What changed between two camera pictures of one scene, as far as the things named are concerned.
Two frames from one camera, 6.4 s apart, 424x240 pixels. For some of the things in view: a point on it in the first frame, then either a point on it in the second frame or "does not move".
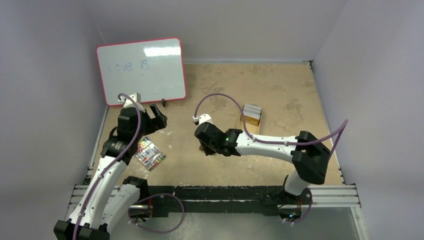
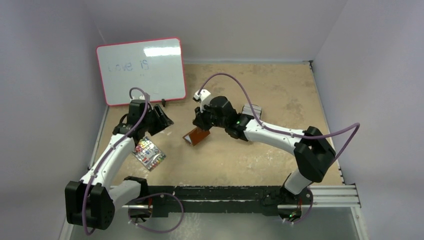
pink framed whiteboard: x=154 y=69 does not move
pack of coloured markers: x=149 y=154 does not move
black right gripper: x=205 y=145 → x=201 y=122
